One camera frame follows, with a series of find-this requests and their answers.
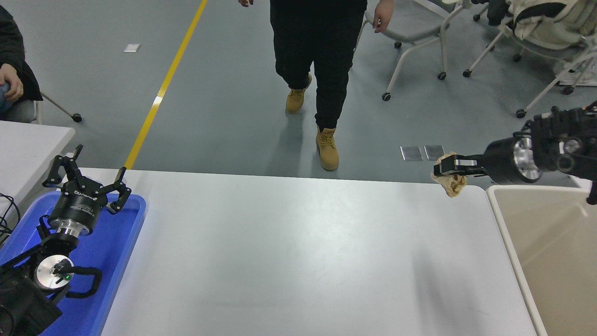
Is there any standing person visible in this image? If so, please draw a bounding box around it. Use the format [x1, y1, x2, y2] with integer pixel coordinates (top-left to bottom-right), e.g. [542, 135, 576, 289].
[238, 0, 396, 172]

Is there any white side table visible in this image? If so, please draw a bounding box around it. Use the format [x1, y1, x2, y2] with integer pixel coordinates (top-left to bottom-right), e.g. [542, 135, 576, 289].
[0, 120, 77, 217]

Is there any standing person's left hand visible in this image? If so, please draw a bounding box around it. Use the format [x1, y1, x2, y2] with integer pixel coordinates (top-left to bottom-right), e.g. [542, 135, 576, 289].
[372, 0, 396, 34]

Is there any large pale plastic bin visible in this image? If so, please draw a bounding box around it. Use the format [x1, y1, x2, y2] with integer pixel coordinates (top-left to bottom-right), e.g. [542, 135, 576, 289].
[486, 185, 597, 336]

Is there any cream jacket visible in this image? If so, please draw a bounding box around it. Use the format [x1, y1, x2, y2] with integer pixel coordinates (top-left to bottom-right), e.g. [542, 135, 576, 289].
[506, 0, 597, 47]

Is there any tan paper ball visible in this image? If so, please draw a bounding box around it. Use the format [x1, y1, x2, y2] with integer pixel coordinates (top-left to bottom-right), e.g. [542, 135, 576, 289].
[430, 152, 468, 198]

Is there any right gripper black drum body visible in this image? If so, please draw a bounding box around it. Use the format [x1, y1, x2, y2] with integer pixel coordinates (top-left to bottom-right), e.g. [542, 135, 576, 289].
[483, 138, 523, 185]

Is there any white patterned cloth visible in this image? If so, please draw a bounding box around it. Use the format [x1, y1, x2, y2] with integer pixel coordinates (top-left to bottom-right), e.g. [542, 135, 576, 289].
[560, 51, 597, 88]

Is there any empty grey white-framed chair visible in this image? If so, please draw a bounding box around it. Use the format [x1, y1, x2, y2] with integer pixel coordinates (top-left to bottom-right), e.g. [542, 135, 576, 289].
[357, 0, 467, 102]

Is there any white chair frame with casters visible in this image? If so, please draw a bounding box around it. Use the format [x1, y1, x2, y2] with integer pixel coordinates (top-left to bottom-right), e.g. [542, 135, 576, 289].
[472, 0, 497, 53]

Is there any yellow floor tape line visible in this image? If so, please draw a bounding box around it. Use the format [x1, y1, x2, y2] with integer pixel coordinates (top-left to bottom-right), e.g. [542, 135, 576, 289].
[124, 0, 209, 169]

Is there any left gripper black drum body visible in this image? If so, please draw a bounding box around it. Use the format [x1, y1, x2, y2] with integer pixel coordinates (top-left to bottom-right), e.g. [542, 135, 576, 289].
[48, 181, 110, 228]

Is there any seated person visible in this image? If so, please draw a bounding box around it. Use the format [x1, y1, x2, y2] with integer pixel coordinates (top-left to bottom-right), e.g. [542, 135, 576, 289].
[0, 5, 43, 115]

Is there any white-framed chair holding jacket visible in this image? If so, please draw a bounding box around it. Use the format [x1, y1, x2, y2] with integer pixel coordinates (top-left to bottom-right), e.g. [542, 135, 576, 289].
[463, 0, 597, 119]

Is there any blue plastic tray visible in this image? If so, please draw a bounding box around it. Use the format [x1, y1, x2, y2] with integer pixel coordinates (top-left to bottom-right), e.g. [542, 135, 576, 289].
[0, 190, 148, 336]

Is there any grey wheeled chair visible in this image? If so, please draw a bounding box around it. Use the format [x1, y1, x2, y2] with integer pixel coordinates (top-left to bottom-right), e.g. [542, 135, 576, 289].
[7, 91, 83, 124]

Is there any black cable loop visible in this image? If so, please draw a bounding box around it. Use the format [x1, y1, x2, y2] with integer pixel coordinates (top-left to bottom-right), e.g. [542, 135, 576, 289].
[0, 193, 22, 245]

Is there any seated person's hand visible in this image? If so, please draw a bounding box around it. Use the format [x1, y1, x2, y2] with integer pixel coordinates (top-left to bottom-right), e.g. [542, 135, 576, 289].
[0, 63, 24, 103]

